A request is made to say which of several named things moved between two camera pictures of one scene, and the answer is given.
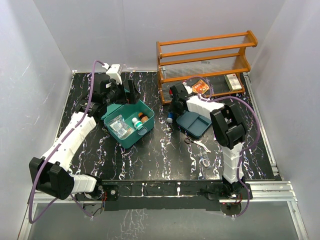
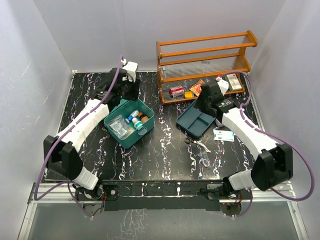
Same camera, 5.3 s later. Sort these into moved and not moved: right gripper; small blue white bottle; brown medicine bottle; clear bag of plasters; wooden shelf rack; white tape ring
Moved: right gripper; small blue white bottle
Not moved: clear bag of plasters; white tape ring; brown medicine bottle; wooden shelf rack
